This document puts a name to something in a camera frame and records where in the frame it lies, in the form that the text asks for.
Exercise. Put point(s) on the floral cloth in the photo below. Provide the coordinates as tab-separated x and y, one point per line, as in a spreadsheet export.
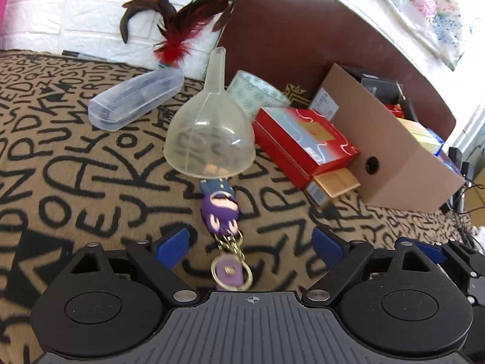
435	7

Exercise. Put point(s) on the translucent plastic funnel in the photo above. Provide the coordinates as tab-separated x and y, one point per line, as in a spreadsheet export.
212	121

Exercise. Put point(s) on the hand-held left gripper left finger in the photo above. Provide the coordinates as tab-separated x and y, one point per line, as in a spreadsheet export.
172	244

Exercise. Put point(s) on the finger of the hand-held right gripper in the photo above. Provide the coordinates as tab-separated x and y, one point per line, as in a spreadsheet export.
416	249

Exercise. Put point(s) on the black power adapter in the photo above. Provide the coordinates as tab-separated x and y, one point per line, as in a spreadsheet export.
465	168
454	155

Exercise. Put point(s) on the red feather toy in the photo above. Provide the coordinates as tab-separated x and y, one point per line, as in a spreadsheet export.
174	47

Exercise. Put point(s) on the brown wooden headboard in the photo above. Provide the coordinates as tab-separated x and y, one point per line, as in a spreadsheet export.
284	26

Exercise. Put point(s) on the black pen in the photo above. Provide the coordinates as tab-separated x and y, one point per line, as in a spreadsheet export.
75	54

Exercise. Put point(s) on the brown cardboard box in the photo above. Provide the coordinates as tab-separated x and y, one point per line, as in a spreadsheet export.
379	132

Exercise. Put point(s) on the white plastic bag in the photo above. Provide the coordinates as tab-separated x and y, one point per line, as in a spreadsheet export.
480	239

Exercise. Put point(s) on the gold box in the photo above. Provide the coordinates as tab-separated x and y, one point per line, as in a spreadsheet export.
333	186

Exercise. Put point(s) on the letter printed blanket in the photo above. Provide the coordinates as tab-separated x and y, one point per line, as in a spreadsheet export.
75	140

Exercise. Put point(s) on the red gift box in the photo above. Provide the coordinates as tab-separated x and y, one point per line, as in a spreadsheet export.
303	136

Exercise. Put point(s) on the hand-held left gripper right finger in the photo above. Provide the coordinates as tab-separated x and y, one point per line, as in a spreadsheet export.
326	243

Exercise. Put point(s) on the small red box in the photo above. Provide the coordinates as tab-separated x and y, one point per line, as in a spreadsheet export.
394	110

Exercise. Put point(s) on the patterned tape roll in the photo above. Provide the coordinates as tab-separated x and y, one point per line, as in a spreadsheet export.
250	91

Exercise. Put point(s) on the clear plastic case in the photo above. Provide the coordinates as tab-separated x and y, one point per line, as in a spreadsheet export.
132	98

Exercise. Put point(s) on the small colourful box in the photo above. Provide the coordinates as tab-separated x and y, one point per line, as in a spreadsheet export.
420	132

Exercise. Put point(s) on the black flat box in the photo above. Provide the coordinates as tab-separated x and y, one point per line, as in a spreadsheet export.
379	85

